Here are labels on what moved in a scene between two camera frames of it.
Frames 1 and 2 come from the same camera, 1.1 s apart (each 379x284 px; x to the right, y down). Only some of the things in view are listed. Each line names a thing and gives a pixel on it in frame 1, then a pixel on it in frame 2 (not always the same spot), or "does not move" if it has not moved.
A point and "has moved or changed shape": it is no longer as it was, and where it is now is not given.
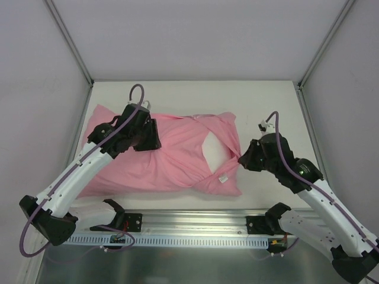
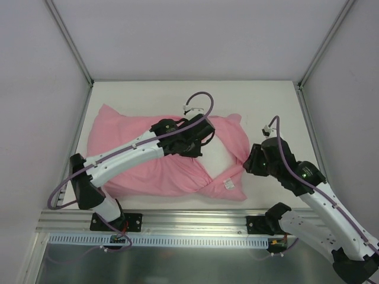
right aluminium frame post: x=345 y=9 does not move
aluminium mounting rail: x=182 y=221 does not move
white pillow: x=216 y=152 has moved or changed shape
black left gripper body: x=148 y=136 → x=204 y=139
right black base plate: x=262 y=225 does not move
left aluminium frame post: x=70 y=41 does not move
